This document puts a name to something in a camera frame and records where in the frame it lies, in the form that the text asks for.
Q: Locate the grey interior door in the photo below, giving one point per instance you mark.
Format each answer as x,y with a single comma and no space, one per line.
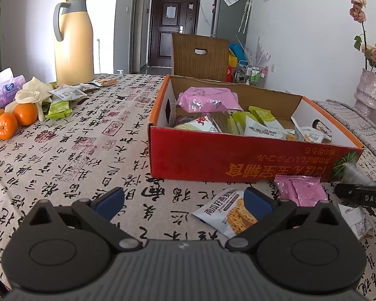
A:
139,28

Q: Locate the small blue floor stand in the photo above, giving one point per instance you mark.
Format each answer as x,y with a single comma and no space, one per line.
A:
119,71

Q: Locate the dark entrance door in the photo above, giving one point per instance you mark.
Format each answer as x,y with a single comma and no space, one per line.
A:
166,37

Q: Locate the red gift box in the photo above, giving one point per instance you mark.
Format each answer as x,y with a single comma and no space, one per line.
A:
232,73

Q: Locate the yellow thermos jug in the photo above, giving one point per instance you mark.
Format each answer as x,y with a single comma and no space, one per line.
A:
73,44

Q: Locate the cracker print snack packet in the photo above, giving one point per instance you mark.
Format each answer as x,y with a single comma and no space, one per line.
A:
222,214

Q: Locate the clear cracker packet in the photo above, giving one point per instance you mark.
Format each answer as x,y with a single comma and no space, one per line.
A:
101,83

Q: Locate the small green packet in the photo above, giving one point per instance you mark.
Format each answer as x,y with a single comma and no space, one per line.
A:
59,109

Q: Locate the white mop pole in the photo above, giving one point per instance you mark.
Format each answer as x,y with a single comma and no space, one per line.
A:
97,56

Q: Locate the white barcode snack packet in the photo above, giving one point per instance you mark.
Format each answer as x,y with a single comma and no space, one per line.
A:
355,222

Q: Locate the white paper bag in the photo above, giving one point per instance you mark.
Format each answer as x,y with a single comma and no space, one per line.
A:
0,73

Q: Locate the pink snack packet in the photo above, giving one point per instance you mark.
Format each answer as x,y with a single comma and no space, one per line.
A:
300,191

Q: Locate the brown wooden chair back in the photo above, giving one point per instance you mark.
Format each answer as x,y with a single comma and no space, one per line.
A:
200,62

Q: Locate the yellow bag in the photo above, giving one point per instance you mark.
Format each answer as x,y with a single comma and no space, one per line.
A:
232,60

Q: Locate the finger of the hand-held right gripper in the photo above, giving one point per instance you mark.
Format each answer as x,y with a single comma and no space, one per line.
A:
346,189

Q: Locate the white folded umbrella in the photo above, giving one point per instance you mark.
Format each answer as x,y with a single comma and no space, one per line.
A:
245,12

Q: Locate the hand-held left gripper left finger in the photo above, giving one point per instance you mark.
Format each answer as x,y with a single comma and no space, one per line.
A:
108,202

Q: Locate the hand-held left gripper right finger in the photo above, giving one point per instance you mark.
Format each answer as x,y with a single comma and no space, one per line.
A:
257,203

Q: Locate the purple tissue pack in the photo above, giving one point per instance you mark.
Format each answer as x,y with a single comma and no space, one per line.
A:
4,94

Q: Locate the blue plastic basin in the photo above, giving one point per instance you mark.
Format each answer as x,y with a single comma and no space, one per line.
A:
238,53

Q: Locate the folded patterned blanket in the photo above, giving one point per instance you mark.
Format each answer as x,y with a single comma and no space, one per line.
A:
363,131

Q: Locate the pile of snack packets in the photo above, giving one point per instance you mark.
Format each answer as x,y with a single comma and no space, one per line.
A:
213,103

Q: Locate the red cardboard box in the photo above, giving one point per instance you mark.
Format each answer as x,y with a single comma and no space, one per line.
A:
206,156

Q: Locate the pink textured vase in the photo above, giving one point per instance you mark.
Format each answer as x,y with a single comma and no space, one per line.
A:
368,92

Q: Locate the white printed packet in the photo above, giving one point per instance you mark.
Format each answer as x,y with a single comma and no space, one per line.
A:
67,93

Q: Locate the grey refrigerator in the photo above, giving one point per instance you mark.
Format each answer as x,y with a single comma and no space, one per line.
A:
227,18

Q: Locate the cream rubber glove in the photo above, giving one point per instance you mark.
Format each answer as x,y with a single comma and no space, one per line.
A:
31,92

